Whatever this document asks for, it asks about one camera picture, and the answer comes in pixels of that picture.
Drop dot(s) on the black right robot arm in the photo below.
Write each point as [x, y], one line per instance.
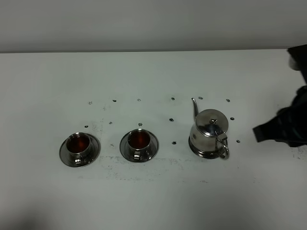
[298, 61]

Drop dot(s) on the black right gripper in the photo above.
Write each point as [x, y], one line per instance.
[290, 126]

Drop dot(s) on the left stainless steel teacup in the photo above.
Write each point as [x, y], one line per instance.
[79, 147]

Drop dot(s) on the middle stainless steel teacup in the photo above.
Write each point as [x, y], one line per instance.
[138, 142]

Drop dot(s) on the stainless steel saucer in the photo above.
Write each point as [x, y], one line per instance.
[92, 157]
[154, 146]

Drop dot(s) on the steel saucer under teapot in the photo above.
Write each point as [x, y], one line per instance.
[209, 154]

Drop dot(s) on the left stainless steel saucer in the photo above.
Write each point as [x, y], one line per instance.
[92, 157]

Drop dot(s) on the middle stainless steel saucer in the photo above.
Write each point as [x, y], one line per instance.
[154, 146]

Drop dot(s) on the stainless steel teacup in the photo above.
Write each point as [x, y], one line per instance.
[138, 142]
[79, 147]

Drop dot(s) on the stainless steel teapot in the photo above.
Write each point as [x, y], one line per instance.
[208, 132]

